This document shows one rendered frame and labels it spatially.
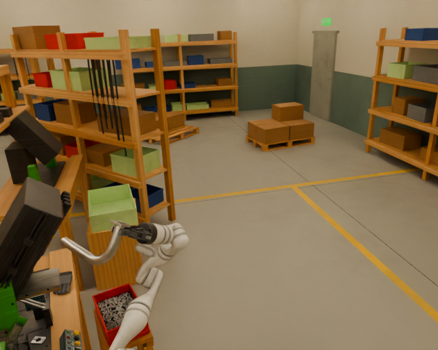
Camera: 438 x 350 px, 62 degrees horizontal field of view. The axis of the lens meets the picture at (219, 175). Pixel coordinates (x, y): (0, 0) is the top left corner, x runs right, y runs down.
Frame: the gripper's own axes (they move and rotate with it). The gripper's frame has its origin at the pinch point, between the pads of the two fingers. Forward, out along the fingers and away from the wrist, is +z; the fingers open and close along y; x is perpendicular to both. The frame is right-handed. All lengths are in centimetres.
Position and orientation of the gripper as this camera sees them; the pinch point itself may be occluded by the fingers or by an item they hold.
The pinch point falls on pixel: (119, 230)
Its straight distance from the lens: 121.6
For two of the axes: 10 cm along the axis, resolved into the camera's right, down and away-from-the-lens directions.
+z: -4.9, -2.0, -8.5
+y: 8.3, 1.9, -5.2
